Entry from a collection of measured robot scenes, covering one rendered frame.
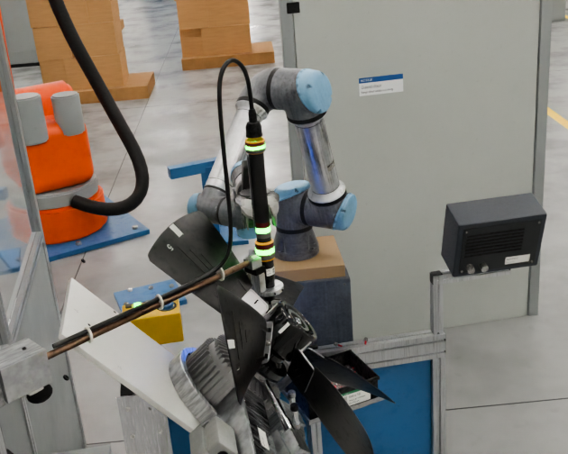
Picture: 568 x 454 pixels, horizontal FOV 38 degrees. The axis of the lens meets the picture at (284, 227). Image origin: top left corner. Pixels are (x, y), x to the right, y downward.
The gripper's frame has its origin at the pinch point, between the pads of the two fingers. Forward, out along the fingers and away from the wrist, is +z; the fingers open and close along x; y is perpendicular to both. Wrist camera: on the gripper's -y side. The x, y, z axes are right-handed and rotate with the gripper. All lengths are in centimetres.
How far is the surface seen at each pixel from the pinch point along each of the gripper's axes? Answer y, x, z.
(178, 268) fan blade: 9.8, 19.6, 3.0
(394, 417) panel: 88, -40, -39
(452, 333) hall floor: 145, -109, -177
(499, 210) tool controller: 22, -71, -36
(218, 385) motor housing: 33.5, 14.3, 14.5
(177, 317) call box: 41, 22, -34
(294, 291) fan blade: 29.8, -8.4, -18.2
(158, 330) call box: 44, 28, -34
